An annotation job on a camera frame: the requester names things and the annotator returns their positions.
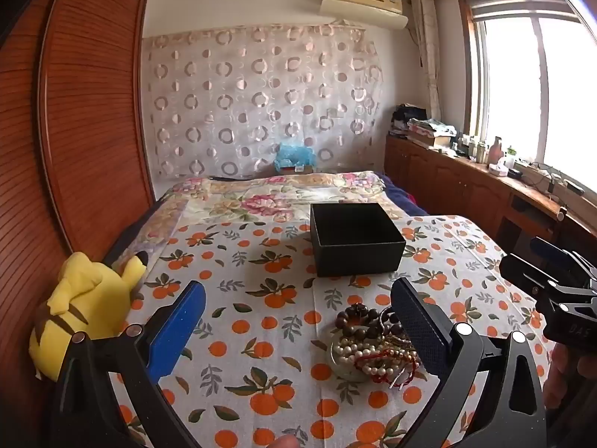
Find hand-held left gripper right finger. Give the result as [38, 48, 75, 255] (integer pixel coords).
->
[390, 277, 548, 448]

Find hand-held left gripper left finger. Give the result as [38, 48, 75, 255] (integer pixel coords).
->
[47, 281, 220, 448]

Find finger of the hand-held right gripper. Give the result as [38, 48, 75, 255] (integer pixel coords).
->
[531, 237, 597, 285]
[499, 253, 593, 299]

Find dark wooden bead bracelet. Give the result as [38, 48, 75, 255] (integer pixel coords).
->
[335, 303, 404, 341]

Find white pearl necklace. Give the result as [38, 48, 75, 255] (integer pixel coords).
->
[333, 331, 421, 383]

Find black square box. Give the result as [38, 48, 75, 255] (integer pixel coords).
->
[310, 203, 406, 278]

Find person's right hand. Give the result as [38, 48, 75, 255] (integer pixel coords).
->
[543, 348, 597, 411]

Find orange-print cloth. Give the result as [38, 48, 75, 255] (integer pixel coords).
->
[112, 215, 560, 448]

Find yellow plush toy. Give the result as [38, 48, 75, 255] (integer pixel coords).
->
[29, 251, 149, 383]

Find long wooden cabinet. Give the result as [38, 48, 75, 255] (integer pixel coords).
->
[385, 134, 597, 264]

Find row of small bottles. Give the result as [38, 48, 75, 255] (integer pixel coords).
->
[454, 133, 490, 164]

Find dark blue blanket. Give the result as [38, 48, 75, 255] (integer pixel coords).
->
[377, 172, 431, 218]

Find floral quilt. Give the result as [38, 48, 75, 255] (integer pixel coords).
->
[154, 170, 411, 253]

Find stack of books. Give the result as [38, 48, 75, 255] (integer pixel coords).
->
[408, 119, 459, 151]

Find window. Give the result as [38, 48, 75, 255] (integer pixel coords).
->
[459, 0, 597, 184]

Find pile of dark clothes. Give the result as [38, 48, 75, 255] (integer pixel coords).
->
[392, 103, 435, 139]

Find blue plastic bag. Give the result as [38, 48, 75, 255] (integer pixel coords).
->
[273, 142, 318, 171]

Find pale window curtain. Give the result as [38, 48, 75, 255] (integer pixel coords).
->
[410, 0, 444, 122]

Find circle-patterned sheer curtain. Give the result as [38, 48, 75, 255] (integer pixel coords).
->
[140, 23, 389, 181]

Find wooden slatted wardrobe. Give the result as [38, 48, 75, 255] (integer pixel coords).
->
[0, 0, 156, 448]

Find cream air conditioner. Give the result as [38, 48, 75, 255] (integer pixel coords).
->
[319, 0, 409, 29]

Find red bead bracelet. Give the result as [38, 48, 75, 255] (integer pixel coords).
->
[352, 349, 427, 389]

